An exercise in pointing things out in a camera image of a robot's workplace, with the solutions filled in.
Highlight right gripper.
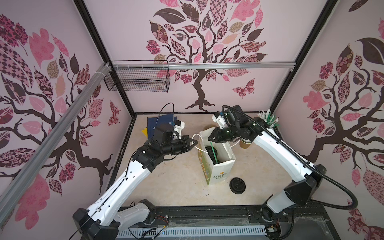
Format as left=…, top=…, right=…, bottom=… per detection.
left=205, top=125, right=238, bottom=143

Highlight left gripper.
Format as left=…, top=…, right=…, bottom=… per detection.
left=162, top=134, right=198, bottom=156

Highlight green straw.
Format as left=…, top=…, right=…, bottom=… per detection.
left=210, top=143, right=218, bottom=165

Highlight black cup lid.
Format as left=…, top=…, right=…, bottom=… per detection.
left=205, top=146, right=221, bottom=165

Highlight white illustrated paper bag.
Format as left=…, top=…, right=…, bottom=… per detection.
left=195, top=128, right=236, bottom=186

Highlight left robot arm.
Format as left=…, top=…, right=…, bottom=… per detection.
left=73, top=121, right=198, bottom=240

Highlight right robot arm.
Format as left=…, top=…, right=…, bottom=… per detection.
left=208, top=105, right=358, bottom=222

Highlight stack of paper cups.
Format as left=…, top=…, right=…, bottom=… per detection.
left=239, top=138, right=253, bottom=149

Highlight dark blue napkins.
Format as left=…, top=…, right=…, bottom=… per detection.
left=147, top=114, right=177, bottom=139

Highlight yellow napkins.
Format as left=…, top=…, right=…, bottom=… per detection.
left=142, top=128, right=148, bottom=137

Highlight bundle of wrapped straws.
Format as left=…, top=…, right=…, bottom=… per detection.
left=258, top=109, right=279, bottom=128

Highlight stack of black lids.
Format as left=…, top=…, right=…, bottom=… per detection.
left=229, top=177, right=246, bottom=195

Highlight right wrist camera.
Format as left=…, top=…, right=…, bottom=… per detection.
left=212, top=111, right=229, bottom=129

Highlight black wire basket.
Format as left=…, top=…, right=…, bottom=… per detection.
left=104, top=60, right=171, bottom=93

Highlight aluminium rail back wall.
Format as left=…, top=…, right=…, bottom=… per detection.
left=112, top=61, right=296, bottom=70

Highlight aluminium rail wall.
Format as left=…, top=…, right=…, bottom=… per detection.
left=1, top=63, right=111, bottom=224
left=112, top=61, right=296, bottom=70

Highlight white slotted cable duct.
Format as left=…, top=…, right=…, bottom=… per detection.
left=117, top=226, right=267, bottom=240

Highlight aluminium rail left wall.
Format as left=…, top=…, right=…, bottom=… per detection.
left=1, top=63, right=111, bottom=224

